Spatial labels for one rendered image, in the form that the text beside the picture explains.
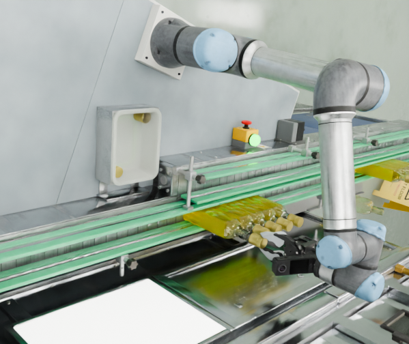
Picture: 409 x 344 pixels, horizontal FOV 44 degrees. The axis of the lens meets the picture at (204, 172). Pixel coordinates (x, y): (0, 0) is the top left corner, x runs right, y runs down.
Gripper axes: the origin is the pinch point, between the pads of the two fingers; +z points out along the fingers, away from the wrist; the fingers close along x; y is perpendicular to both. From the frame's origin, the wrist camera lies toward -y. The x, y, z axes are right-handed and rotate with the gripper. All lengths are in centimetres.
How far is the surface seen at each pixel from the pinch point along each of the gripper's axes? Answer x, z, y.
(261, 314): -11.7, -13.1, -14.3
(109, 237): -1.5, 30.8, -31.4
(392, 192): -80, 103, 320
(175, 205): 4.4, 27.9, -9.3
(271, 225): 1.0, 4.7, 10.1
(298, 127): 20, 35, 63
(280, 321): -12.4, -17.4, -11.5
